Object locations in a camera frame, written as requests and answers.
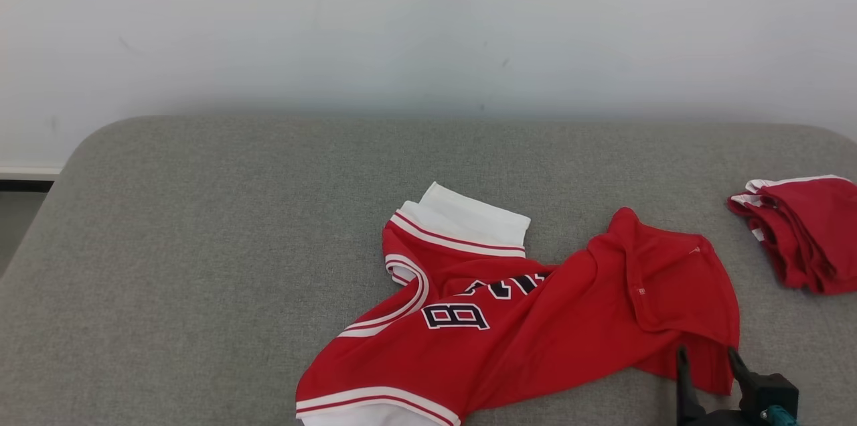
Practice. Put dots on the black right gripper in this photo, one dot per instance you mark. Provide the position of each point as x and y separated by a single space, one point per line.
723 419

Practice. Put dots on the red shorts white stripe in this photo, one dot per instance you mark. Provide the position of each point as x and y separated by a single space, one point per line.
810 232

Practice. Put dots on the red jersey white sleeves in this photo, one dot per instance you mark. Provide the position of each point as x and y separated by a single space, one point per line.
535 332

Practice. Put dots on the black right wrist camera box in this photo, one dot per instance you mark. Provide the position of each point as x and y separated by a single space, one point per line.
773 389

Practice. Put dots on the white wall baseboard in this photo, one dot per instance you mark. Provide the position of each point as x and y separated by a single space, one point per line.
27 170

